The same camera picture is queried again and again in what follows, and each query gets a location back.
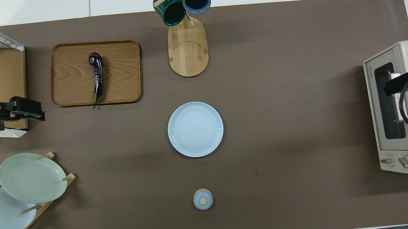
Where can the wooden mug tree stand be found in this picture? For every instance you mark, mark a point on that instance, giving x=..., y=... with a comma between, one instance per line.
x=188, y=53

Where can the dark green mug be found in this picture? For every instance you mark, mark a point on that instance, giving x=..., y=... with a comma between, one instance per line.
x=171, y=14

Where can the wooden serving tray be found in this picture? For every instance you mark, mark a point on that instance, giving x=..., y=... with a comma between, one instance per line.
x=71, y=74

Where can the dark purple eggplant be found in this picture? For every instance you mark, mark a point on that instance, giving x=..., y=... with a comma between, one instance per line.
x=97, y=72

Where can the pale green plate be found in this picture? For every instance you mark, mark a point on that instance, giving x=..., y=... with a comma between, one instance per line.
x=32, y=177

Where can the wooden plate rack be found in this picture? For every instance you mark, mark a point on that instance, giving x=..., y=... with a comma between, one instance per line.
x=71, y=177

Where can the silver oven knob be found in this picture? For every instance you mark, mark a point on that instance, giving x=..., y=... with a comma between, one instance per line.
x=388, y=160
x=406, y=162

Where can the brown table mat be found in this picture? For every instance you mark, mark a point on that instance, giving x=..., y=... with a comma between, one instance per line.
x=284, y=140

